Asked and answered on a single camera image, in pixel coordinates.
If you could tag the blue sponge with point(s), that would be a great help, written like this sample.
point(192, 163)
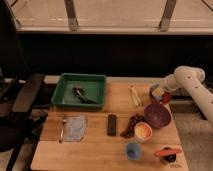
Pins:
point(151, 89)

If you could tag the black small container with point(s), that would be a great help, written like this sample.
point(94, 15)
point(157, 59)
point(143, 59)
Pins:
point(168, 159)

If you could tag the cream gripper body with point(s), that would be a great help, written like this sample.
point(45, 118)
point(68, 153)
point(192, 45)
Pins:
point(158, 92)

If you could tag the light blue cloth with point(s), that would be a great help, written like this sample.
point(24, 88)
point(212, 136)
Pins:
point(76, 127)

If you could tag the yellow cup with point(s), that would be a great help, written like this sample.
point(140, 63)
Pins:
point(142, 132)

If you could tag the small red bowl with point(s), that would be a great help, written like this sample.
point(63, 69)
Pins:
point(164, 99)

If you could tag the bunch of dark grapes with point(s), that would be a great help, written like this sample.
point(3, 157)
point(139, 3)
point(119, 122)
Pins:
point(129, 131)

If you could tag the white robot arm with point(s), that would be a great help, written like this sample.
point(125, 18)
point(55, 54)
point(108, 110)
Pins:
point(191, 78)

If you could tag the black rectangular block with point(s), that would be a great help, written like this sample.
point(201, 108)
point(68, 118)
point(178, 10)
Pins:
point(112, 125)

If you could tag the blue cup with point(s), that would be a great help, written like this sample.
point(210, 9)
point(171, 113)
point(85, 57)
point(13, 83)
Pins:
point(133, 151)

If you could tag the metal spoon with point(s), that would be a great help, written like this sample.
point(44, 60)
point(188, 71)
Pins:
point(64, 121)

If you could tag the purple bowl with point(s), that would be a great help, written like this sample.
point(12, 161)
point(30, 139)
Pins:
point(157, 115)

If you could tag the green plastic tray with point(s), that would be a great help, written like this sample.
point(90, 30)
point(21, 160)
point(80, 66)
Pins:
point(94, 87)

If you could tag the orange carrot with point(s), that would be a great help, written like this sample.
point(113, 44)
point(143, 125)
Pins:
point(167, 152)

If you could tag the black chair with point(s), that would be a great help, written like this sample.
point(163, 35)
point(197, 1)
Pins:
point(17, 125)

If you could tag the dark metal utensil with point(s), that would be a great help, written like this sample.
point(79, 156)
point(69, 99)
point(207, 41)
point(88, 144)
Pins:
point(79, 93)

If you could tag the pale yellow banana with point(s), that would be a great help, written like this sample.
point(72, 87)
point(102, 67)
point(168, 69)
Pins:
point(135, 96)

